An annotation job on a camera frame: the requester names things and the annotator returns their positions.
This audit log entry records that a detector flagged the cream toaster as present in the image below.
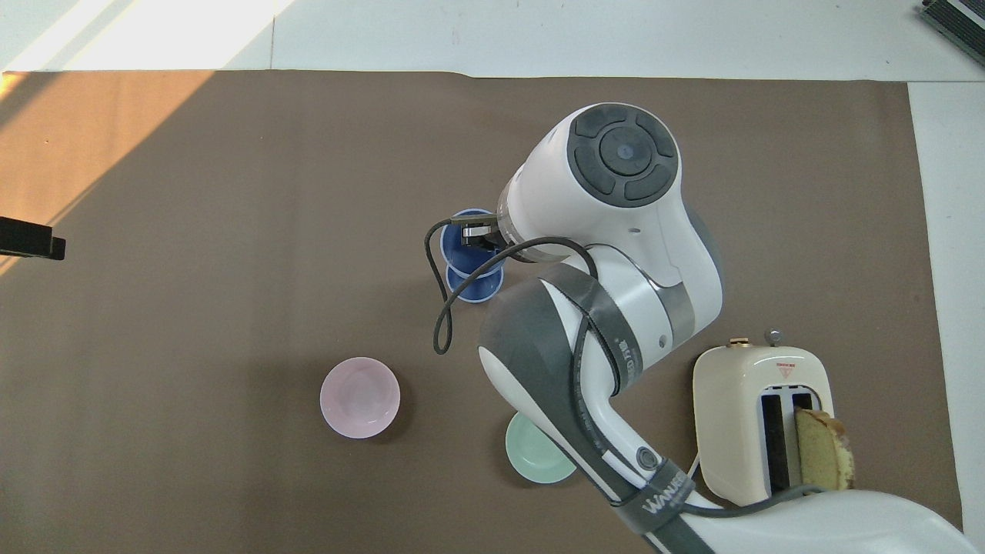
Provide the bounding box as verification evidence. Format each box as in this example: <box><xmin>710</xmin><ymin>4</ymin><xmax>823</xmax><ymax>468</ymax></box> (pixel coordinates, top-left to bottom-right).
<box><xmin>692</xmin><ymin>329</ymin><xmax>836</xmax><ymax>508</ymax></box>

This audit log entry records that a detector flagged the black cable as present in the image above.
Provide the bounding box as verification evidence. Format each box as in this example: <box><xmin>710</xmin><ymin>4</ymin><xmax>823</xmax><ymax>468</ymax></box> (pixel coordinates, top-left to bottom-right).
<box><xmin>424</xmin><ymin>218</ymin><xmax>626</xmax><ymax>493</ymax></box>

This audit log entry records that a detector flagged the bread slice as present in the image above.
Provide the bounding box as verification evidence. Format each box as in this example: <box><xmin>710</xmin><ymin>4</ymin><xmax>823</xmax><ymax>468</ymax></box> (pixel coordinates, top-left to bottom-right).
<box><xmin>794</xmin><ymin>407</ymin><xmax>856</xmax><ymax>492</ymax></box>

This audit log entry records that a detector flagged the blue cup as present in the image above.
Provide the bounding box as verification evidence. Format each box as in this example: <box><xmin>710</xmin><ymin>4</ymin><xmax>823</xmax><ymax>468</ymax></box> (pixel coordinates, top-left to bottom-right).
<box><xmin>439</xmin><ymin>209</ymin><xmax>503</xmax><ymax>276</ymax></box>
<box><xmin>446</xmin><ymin>262</ymin><xmax>506</xmax><ymax>304</ymax></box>

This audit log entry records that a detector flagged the pink cup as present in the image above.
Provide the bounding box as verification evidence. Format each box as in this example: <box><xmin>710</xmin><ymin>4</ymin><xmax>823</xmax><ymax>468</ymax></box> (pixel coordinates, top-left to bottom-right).
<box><xmin>319</xmin><ymin>356</ymin><xmax>402</xmax><ymax>440</ymax></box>

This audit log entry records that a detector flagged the light green cup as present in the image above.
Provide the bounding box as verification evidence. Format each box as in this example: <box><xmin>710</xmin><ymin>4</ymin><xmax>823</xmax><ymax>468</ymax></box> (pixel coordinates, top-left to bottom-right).
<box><xmin>505</xmin><ymin>411</ymin><xmax>577</xmax><ymax>485</ymax></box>

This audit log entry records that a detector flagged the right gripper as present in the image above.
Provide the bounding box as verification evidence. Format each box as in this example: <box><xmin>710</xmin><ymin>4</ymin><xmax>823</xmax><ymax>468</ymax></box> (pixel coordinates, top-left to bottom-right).
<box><xmin>461</xmin><ymin>226</ymin><xmax>503</xmax><ymax>252</ymax></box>

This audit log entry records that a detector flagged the black stand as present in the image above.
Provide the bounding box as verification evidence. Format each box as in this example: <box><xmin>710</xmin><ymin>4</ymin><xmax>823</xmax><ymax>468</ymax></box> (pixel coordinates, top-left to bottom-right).
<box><xmin>0</xmin><ymin>216</ymin><xmax>67</xmax><ymax>262</ymax></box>

